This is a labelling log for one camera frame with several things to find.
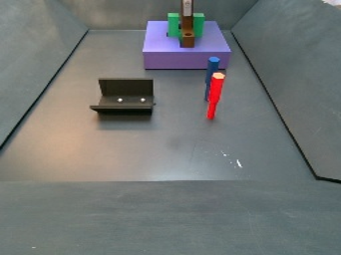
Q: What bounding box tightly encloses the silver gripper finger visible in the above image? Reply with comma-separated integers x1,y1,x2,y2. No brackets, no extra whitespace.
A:
182,0,192,17

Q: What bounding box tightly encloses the green U-shaped block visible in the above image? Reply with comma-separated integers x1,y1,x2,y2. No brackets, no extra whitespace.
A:
167,13,204,39

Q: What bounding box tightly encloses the black angle bracket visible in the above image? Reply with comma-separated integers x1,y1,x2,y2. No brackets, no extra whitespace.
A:
91,78,155,115

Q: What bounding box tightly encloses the brown T-shaped block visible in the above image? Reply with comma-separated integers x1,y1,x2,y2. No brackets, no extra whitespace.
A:
179,0,194,48

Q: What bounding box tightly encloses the red hexagonal peg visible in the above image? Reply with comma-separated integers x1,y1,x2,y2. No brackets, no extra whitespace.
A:
206,73,224,120

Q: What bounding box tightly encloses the blue hexagonal peg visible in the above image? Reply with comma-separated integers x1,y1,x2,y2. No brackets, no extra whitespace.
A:
204,57,219,99

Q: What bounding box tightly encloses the purple board with slot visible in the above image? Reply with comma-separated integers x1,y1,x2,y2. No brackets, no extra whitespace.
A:
143,21,231,70

